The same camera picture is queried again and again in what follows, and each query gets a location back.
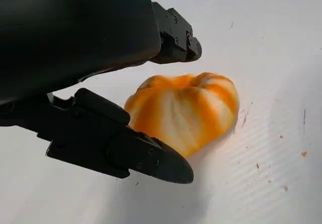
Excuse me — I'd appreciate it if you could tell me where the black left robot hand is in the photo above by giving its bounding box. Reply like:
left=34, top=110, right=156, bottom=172
left=0, top=0, right=203, bottom=184

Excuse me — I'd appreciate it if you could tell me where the orange and white bread roll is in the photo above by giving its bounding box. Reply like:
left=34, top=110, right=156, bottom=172
left=124, top=71, right=239, bottom=159

